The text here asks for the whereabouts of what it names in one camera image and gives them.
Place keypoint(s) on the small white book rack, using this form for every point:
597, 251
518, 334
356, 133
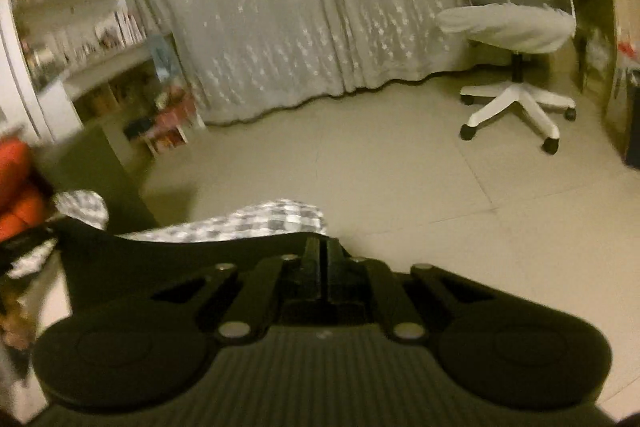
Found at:
170, 122

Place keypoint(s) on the black garment with white stripes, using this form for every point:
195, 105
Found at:
150, 257

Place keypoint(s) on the wooden desk shelf unit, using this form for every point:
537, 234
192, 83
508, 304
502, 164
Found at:
600, 32

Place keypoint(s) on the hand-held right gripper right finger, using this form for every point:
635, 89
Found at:
337, 272

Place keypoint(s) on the white office chair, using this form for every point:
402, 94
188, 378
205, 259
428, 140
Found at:
510, 102

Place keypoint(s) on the grey checkered bedsheet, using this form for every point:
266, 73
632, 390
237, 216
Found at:
280, 217

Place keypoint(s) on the blue picture book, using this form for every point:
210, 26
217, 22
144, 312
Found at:
165, 57

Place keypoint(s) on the white chair seat cushion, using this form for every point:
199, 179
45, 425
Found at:
505, 27

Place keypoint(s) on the dark olive bed frame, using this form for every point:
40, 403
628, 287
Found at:
95, 172

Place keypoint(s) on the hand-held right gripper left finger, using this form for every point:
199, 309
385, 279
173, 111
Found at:
312, 269

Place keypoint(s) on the white bookshelf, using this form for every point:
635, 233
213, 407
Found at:
75, 72

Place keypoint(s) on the grey star-patterned curtain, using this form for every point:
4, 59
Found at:
300, 7

